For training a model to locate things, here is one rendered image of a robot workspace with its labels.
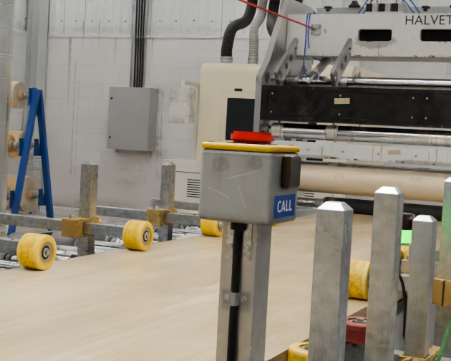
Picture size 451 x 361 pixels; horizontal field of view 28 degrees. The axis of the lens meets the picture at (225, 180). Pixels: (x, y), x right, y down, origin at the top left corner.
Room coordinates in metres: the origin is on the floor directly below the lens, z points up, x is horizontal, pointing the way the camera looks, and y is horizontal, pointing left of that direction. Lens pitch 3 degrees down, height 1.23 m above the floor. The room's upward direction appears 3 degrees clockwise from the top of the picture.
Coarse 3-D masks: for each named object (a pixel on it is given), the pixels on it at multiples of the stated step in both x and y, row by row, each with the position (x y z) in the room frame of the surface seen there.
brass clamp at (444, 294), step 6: (438, 282) 1.70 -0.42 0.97; (444, 282) 1.71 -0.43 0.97; (450, 282) 1.70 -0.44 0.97; (438, 288) 1.70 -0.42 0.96; (444, 288) 1.71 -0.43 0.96; (450, 288) 1.69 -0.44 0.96; (432, 294) 1.71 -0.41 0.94; (438, 294) 1.70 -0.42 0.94; (444, 294) 1.70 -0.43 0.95; (450, 294) 1.69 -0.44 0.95; (432, 300) 1.71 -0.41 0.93; (438, 300) 1.70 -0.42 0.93; (444, 300) 1.70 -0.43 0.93; (450, 300) 1.69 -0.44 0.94; (444, 306) 1.70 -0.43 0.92; (450, 306) 1.71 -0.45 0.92
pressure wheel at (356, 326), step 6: (348, 318) 1.61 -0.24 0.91; (354, 318) 1.62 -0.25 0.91; (360, 318) 1.59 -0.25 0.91; (366, 318) 1.62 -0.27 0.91; (348, 324) 1.57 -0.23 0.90; (354, 324) 1.56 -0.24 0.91; (360, 324) 1.56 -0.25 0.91; (366, 324) 1.56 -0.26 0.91; (348, 330) 1.56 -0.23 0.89; (354, 330) 1.56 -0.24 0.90; (360, 330) 1.56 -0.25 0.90; (348, 336) 1.56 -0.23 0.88; (354, 336) 1.56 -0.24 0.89; (360, 336) 1.56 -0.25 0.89; (354, 342) 1.56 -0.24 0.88; (360, 342) 1.56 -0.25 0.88
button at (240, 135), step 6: (234, 132) 0.82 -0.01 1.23; (240, 132) 0.81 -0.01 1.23; (246, 132) 0.81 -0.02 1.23; (252, 132) 0.80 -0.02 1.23; (234, 138) 0.81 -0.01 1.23; (240, 138) 0.81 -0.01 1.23; (246, 138) 0.80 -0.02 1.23; (252, 138) 0.80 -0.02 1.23; (258, 138) 0.80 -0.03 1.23; (264, 138) 0.81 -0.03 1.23; (270, 138) 0.81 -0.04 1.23
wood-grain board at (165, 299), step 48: (192, 240) 2.71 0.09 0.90; (288, 240) 2.84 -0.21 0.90; (0, 288) 1.76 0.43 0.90; (48, 288) 1.78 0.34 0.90; (96, 288) 1.81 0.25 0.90; (144, 288) 1.84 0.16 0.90; (192, 288) 1.87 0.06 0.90; (288, 288) 1.94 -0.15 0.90; (0, 336) 1.36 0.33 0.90; (48, 336) 1.38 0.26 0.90; (96, 336) 1.39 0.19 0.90; (144, 336) 1.41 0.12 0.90; (192, 336) 1.43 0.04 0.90; (288, 336) 1.47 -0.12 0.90
